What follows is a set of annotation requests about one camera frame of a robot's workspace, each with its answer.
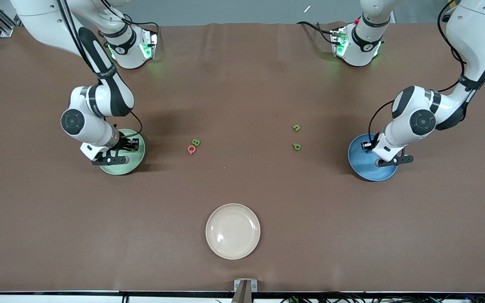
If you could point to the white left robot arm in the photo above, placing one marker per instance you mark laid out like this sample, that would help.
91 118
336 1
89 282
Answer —
394 134

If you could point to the brown table cover sheet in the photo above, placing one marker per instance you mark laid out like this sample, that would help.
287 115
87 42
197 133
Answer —
242 92

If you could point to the light green plate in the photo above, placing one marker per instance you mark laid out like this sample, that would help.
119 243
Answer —
135 162

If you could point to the blue plate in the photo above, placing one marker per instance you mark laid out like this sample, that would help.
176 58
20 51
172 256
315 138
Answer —
369 168

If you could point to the cream plate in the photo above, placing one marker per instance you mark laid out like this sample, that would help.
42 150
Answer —
233 231

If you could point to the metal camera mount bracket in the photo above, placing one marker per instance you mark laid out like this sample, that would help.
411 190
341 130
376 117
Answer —
238 285

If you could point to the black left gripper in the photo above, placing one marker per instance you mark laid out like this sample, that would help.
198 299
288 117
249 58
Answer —
373 143

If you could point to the green foam letter p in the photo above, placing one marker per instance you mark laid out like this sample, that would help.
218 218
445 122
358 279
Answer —
296 146

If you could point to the red foam letter Q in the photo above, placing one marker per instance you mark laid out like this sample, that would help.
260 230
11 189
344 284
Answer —
189 150

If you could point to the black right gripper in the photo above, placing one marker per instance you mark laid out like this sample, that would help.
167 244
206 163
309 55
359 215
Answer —
123 143

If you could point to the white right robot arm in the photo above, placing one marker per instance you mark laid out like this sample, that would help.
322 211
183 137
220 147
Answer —
80 103

